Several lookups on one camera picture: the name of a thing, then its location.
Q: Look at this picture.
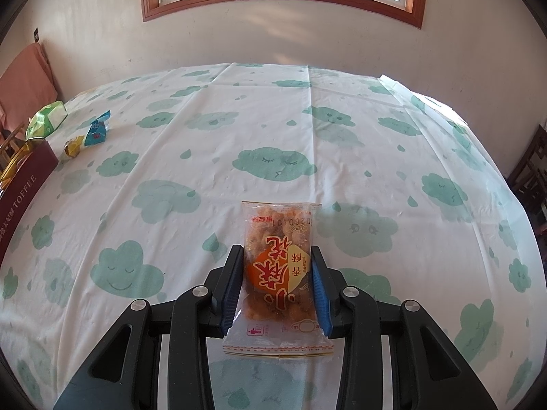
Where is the green tissue pack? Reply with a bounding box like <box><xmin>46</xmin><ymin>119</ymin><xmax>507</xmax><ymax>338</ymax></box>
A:
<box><xmin>25</xmin><ymin>101</ymin><xmax>68</xmax><ymax>140</ymax></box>

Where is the clear brown pastry packet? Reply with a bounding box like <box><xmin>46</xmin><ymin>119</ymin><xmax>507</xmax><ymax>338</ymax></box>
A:
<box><xmin>223</xmin><ymin>202</ymin><xmax>334</xmax><ymax>357</ymax></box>

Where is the dark wooden cabinet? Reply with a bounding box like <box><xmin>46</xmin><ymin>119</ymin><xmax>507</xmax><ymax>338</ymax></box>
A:
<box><xmin>505</xmin><ymin>124</ymin><xmax>547</xmax><ymax>240</ymax></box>

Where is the pink cloth covered furniture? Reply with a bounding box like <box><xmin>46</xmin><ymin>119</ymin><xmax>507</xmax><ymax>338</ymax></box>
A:
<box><xmin>0</xmin><ymin>43</ymin><xmax>57</xmax><ymax>132</ymax></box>

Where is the yellow red candy packet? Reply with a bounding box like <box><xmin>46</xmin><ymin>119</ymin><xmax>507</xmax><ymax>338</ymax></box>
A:
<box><xmin>64</xmin><ymin>135</ymin><xmax>85</xmax><ymax>158</ymax></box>

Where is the cloud pattern tablecloth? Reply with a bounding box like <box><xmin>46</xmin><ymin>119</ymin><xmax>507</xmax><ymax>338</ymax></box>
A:
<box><xmin>1</xmin><ymin>64</ymin><xmax>546</xmax><ymax>409</ymax></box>

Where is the red gold toffee tin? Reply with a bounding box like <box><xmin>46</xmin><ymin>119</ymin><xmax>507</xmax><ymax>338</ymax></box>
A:
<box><xmin>1</xmin><ymin>138</ymin><xmax>58</xmax><ymax>261</ymax></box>

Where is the wooden chair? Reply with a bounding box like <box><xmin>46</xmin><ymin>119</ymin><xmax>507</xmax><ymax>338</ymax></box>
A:
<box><xmin>0</xmin><ymin>123</ymin><xmax>30</xmax><ymax>171</ymax></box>

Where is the blue candy packet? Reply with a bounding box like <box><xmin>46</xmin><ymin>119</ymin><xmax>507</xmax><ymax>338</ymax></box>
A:
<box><xmin>83</xmin><ymin>110</ymin><xmax>111</xmax><ymax>147</ymax></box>

